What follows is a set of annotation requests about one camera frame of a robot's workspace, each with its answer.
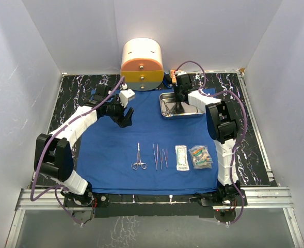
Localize white blue supply packet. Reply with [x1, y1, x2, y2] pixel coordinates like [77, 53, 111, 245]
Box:
[189, 145, 213, 167]

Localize long serrated steel forceps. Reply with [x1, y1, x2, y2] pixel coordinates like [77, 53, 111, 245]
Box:
[153, 144, 158, 171]

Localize blue surgical cloth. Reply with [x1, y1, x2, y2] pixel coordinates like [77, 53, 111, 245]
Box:
[76, 90, 218, 195]

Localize green clear supply packet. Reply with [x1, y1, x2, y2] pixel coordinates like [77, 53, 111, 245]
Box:
[189, 147, 207, 169]

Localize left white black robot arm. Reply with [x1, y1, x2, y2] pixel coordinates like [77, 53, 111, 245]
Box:
[34, 85, 135, 206]

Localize long white green pouch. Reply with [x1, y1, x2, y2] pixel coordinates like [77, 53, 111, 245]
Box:
[175, 145, 189, 172]

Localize steel forceps ring handles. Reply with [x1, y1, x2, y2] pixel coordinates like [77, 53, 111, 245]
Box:
[131, 143, 147, 170]

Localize steel instrument tray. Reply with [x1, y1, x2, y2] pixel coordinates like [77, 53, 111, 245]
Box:
[159, 92, 205, 119]

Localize round three-drawer storage box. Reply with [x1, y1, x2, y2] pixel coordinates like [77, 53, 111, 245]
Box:
[120, 38, 164, 91]

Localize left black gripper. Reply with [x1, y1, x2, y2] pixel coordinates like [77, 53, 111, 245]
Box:
[105, 96, 133, 128]

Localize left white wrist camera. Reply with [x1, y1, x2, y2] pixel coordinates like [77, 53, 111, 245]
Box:
[119, 84, 135, 108]

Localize small orange spiral notebook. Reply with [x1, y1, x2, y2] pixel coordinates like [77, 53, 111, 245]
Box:
[169, 70, 179, 84]

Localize steel tweezers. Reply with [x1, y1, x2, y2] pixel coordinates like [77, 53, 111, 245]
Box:
[159, 149, 164, 170]
[163, 149, 168, 168]

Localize remaining ring-handled clamp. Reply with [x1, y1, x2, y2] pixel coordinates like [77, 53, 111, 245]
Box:
[162, 101, 177, 117]

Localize aluminium frame rail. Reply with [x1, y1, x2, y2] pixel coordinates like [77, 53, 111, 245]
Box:
[5, 186, 304, 247]

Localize blue black clip tool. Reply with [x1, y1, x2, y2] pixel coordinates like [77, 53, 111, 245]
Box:
[163, 73, 172, 89]

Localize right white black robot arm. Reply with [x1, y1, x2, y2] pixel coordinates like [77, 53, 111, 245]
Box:
[173, 73, 240, 205]

